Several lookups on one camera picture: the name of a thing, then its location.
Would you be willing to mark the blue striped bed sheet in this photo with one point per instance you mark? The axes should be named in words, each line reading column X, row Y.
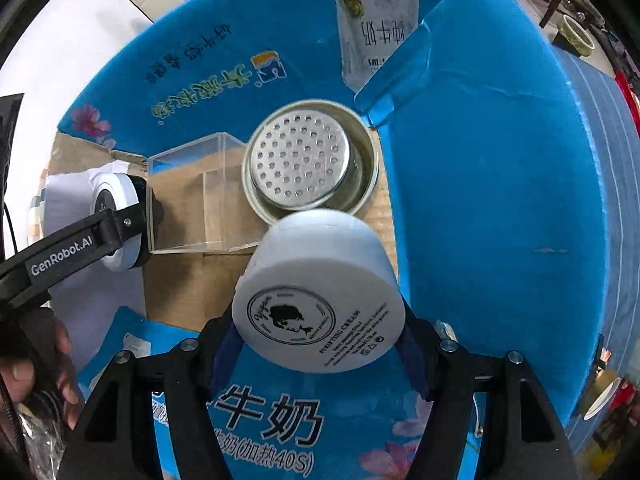
column 616, row 144

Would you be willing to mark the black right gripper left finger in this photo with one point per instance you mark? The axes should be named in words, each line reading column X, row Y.
column 115, row 436

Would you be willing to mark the trash bin with bag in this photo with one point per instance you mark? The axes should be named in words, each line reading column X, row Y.
column 573, row 38

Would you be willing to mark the white cream jar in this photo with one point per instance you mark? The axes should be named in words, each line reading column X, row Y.
column 319, row 295

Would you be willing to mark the steel perforated tin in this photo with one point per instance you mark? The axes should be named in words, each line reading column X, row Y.
column 311, row 154

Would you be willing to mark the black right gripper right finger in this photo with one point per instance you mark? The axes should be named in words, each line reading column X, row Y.
column 526, row 361

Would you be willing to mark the person's hand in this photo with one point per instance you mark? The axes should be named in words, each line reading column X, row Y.
column 35, row 352

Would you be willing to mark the blue cardboard milk box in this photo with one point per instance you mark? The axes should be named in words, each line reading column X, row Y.
column 488, row 189

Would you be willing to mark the round white ring light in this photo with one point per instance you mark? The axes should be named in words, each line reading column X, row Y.
column 135, row 210

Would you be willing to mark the clear acrylic box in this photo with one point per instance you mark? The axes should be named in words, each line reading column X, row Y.
column 196, row 202

